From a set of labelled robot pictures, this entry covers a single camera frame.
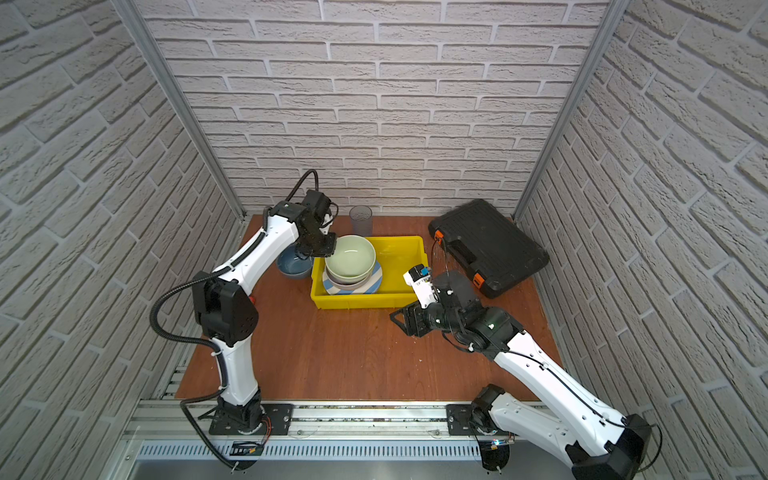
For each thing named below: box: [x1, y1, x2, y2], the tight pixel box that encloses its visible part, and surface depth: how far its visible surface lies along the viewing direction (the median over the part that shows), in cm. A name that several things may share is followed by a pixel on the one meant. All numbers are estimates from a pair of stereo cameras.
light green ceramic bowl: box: [325, 234, 377, 283], surface depth 91 cm
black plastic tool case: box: [428, 199, 550, 299], surface depth 105 cm
